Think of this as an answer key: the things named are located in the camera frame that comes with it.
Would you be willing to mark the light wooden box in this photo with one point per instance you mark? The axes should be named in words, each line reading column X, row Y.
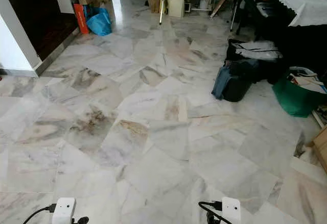
column 321, row 152

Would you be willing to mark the grey blue backpack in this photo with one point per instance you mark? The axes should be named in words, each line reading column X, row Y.
column 235, row 82

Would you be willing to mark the green fabric bag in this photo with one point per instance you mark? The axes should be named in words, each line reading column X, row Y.
column 296, row 99

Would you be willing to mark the black bag with grey cloth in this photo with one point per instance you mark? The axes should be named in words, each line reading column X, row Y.
column 258, row 50

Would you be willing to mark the blue plastic bag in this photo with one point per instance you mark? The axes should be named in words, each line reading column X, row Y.
column 99, row 23

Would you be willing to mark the dark wooden staircase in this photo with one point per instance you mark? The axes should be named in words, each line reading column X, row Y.
column 43, row 22

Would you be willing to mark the orange carton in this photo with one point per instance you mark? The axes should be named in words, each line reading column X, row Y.
column 80, row 18

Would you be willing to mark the black folded chair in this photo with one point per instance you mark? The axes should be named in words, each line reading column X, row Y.
column 238, row 4

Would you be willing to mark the cream tote bag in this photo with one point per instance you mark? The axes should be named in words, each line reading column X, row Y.
column 176, row 6

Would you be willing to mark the white pole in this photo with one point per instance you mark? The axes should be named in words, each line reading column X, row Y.
column 162, row 2

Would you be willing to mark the table with white tablecloth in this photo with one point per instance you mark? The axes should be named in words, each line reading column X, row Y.
column 296, row 2

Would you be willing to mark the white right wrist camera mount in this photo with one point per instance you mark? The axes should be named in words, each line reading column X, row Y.
column 231, row 210

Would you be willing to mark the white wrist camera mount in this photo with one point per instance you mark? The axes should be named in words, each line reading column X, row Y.
column 64, row 209
column 231, row 210

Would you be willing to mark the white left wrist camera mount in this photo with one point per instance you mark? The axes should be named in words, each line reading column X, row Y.
column 64, row 209

